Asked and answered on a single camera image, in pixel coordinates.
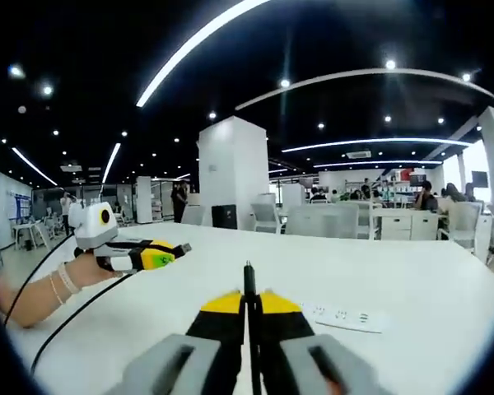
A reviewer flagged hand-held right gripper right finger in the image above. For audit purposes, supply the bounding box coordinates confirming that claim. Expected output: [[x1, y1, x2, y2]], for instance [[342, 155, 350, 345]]
[[257, 290, 391, 395]]

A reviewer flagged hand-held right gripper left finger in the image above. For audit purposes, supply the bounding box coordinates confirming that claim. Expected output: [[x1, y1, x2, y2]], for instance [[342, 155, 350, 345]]
[[105, 290, 245, 395]]

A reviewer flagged black charging cable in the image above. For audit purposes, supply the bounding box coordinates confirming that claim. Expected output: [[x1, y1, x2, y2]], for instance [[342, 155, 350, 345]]
[[30, 242, 263, 395]]

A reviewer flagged white desk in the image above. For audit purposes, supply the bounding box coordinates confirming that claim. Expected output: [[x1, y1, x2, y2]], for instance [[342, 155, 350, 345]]
[[3, 221, 494, 395]]

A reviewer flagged white desk partition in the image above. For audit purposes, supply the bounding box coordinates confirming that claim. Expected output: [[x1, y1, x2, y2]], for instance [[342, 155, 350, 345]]
[[286, 203, 360, 239]]

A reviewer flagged person's left hand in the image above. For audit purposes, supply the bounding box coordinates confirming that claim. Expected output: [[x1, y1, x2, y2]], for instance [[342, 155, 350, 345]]
[[70, 249, 125, 290]]

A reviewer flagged white wrist band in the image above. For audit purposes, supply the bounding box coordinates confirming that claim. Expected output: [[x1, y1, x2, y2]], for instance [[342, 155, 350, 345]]
[[58, 262, 83, 295]]

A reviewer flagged black floor cabinet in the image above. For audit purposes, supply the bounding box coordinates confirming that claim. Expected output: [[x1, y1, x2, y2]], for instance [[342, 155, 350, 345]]
[[212, 204, 238, 230]]

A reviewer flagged white mesh office chair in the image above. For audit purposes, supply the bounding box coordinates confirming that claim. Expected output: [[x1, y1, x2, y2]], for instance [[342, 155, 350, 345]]
[[250, 201, 282, 235]]

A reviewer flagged wide white pillar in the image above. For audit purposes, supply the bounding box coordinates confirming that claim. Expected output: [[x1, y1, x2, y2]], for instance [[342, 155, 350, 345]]
[[197, 115, 268, 231]]

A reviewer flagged white drawer cabinet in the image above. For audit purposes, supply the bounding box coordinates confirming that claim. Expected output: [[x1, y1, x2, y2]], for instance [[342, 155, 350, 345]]
[[380, 214, 440, 242]]

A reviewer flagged long ceiling light strip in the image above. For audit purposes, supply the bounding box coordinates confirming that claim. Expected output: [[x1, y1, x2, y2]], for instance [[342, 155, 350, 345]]
[[135, 0, 268, 108]]

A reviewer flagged thin black cable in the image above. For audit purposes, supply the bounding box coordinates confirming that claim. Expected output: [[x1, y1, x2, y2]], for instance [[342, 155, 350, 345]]
[[2, 236, 78, 327]]

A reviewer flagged thin bead bracelet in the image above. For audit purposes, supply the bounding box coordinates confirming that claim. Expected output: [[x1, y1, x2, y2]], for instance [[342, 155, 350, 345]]
[[48, 271, 65, 306]]

